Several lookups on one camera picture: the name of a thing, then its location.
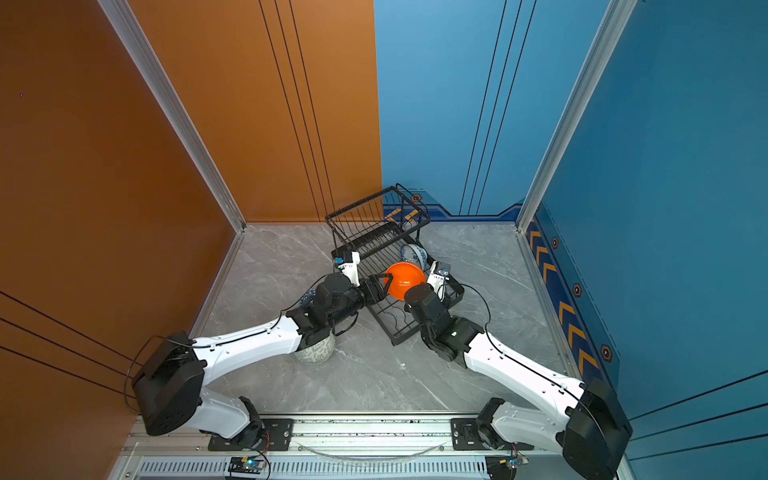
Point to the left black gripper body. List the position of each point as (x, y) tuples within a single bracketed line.
[(356, 299)]

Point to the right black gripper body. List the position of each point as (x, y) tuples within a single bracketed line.
[(428, 333)]

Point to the pale green patterned bowl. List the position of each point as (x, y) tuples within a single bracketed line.
[(318, 353)]

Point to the orange plastic bowl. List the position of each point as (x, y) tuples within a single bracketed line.
[(401, 277)]

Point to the blue floral white bowl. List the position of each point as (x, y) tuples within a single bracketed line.
[(414, 254)]

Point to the black wire dish rack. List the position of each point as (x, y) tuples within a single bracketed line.
[(377, 227)]

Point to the dark blue patterned bowl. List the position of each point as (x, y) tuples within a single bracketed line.
[(308, 296)]

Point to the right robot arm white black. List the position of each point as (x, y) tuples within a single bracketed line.
[(582, 421)]

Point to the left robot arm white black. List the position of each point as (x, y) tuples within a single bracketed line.
[(171, 388)]

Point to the circuit board right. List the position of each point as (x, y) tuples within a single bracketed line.
[(504, 467)]

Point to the green circuit board left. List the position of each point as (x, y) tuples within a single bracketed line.
[(248, 467)]

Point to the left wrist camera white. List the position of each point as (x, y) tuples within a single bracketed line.
[(347, 264)]

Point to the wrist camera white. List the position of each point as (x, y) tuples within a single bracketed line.
[(439, 274), (347, 264)]

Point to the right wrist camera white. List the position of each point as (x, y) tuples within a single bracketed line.
[(439, 274)]

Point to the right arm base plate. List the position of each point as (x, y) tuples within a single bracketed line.
[(469, 434)]

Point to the aluminium front rail frame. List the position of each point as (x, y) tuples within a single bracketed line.
[(334, 446)]

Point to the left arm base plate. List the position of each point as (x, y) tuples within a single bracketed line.
[(275, 436)]

